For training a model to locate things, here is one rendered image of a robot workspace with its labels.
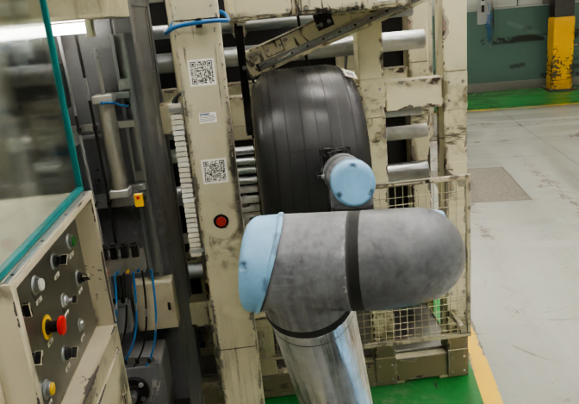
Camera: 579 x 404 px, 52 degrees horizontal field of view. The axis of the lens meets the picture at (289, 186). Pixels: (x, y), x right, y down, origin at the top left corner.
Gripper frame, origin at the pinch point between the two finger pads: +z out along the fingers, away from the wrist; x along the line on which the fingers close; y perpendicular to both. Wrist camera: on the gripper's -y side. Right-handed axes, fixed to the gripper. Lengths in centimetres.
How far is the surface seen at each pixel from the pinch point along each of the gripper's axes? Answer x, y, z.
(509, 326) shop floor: -102, -110, 128
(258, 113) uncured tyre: 17.2, 16.3, 11.6
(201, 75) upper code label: 32.0, 28.2, 18.9
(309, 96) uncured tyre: 2.7, 19.3, 9.8
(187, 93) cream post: 36.6, 23.6, 19.6
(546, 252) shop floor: -163, -100, 210
